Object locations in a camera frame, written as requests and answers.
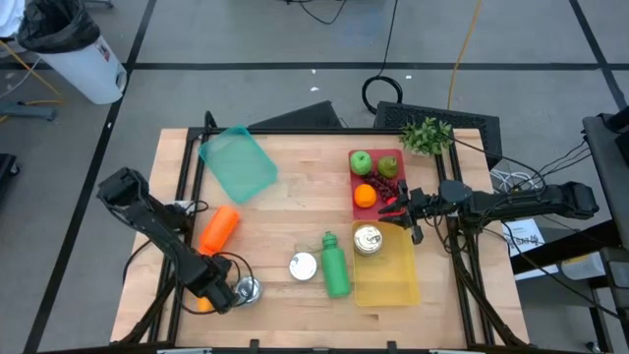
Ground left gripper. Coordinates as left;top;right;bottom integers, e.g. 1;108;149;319
189;255;243;315

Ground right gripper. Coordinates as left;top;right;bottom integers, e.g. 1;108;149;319
377;179;446;246

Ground red toy bell pepper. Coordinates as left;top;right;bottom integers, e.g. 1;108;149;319
385;195;409;217

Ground dark red toy grapes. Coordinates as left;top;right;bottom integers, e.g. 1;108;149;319
363;170;400;203

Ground orange toy fruit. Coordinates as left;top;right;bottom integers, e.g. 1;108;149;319
353;183;378;209

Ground green brown toy pear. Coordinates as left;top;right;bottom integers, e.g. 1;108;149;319
376;155;400;180

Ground silver tin can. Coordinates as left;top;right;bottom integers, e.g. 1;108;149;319
352;224;384;257

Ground bright green toy apple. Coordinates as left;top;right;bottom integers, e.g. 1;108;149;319
349;149;373;177

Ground orange plastic bottle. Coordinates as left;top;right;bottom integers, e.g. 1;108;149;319
198;205;242;257

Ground green plastic bottle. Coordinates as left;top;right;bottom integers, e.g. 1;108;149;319
320;230;352;299

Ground red plastic tray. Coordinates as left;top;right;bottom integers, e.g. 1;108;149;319
347;147;408;221

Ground yellow plastic bin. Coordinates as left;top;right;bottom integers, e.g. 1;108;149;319
351;219;423;308

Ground small artificial green plant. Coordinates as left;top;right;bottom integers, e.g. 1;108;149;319
398;116;454;157

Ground white round lid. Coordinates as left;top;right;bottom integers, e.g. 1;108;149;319
288;251;318;282

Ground black perforated panel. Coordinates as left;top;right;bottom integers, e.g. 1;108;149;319
372;100;503;171

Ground printed white paper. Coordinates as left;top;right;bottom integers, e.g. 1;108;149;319
501;218;546;257

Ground black triangular panel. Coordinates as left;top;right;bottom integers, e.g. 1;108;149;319
248;100;344;130

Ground teal plastic bin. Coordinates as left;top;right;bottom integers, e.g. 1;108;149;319
198;124;280;206

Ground white box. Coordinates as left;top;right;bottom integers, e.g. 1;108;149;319
559;253;608;281

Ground grey side desk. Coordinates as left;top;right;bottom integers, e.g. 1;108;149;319
582;105;629;250

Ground black floor object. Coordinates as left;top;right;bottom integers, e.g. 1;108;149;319
0;152;21;198

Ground white trash bin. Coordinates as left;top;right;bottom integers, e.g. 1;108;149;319
36;33;128;105

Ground grey stand base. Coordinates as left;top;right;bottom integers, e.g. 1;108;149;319
0;100;58;123

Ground black trash bag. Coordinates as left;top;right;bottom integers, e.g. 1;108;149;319
17;0;102;54

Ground white cloth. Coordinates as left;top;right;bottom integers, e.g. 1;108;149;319
0;0;26;38

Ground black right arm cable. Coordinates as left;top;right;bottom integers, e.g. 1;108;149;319
425;137;549;257

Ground black aluminium table frame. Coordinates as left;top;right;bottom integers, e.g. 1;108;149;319
110;110;532;354

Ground black coiled floor cable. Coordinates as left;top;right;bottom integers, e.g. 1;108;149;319
361;0;405;115

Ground yellow floor cable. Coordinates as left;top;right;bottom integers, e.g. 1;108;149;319
446;0;486;110
0;38;63;124

